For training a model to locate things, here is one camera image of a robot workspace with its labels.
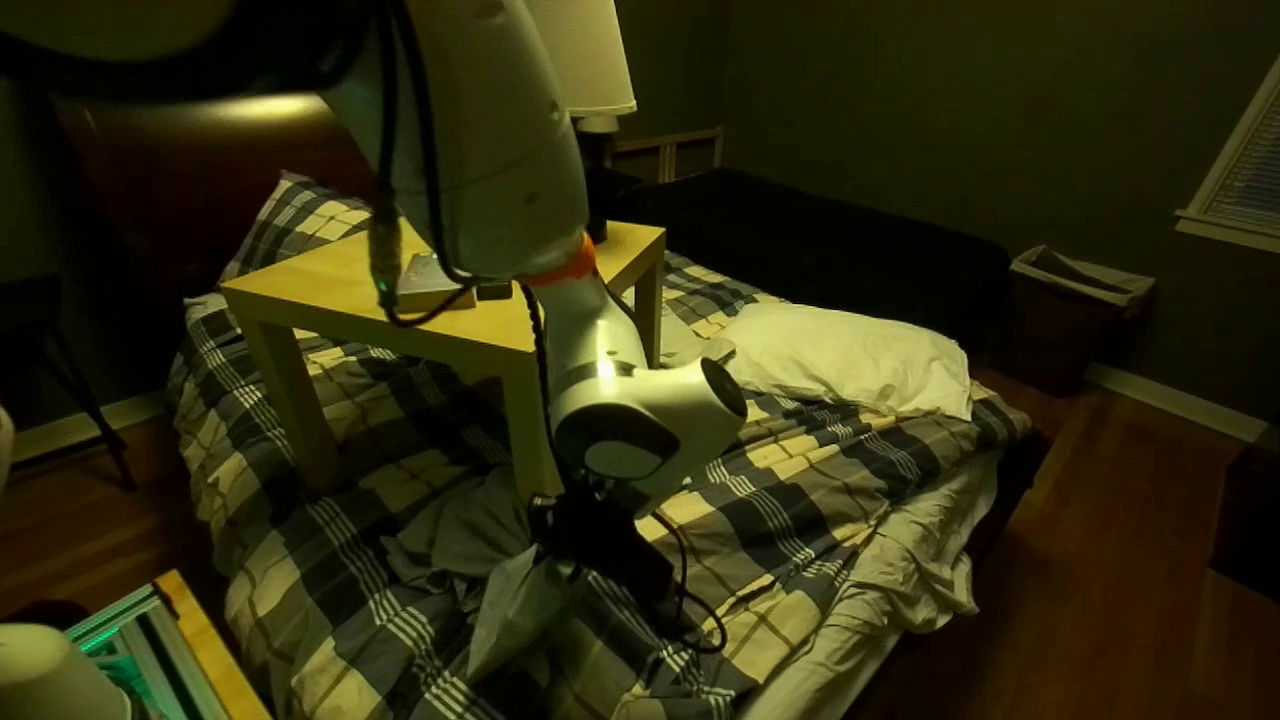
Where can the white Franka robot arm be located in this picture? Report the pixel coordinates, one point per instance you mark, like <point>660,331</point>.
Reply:
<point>492,133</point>

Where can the plaid checkered duvet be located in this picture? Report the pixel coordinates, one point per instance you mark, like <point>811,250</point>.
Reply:
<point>335,561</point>

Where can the grey pillow case cover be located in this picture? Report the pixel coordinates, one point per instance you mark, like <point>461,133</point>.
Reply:
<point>515,614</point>

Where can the dark storage bin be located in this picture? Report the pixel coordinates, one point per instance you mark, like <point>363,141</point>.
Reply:
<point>1081,321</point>

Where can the black tripod stand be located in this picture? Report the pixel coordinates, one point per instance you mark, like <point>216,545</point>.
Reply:
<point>82,387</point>

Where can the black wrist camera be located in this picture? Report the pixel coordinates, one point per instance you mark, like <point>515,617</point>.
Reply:
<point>645,582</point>

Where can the yellow wooden side table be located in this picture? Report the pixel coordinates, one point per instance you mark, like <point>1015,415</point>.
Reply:
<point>335,284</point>

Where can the white pillow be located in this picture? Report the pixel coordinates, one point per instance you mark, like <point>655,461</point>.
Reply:
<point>842,361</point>

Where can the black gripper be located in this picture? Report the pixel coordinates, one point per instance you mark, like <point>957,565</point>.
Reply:
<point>600,533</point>

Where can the white bed sheet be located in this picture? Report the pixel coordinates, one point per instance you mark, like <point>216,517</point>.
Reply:
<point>922,545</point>

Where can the white window frame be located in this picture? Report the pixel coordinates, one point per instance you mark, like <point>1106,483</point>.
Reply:
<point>1234,185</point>

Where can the wooden platform board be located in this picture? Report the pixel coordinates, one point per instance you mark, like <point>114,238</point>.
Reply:
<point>212,654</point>

